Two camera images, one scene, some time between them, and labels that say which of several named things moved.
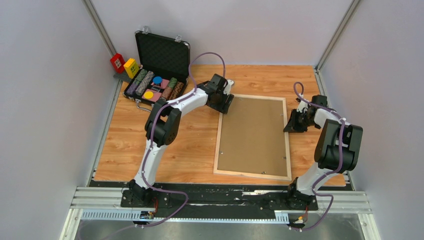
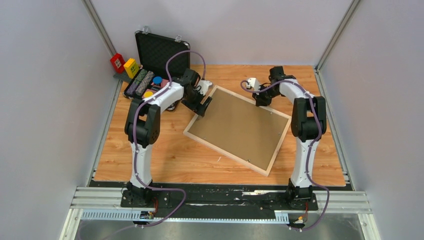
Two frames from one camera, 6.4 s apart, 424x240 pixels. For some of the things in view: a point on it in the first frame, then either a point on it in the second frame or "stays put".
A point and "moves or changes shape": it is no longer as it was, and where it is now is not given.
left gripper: (223, 108) → (198, 108)
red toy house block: (118, 61) stays put
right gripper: (292, 126) → (261, 101)
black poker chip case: (163, 64) stays put
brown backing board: (253, 137) moves or changes shape
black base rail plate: (218, 201) stays put
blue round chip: (157, 80) stays put
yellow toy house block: (131, 68) stays put
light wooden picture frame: (216, 166) → (236, 127)
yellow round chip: (148, 94) stays put
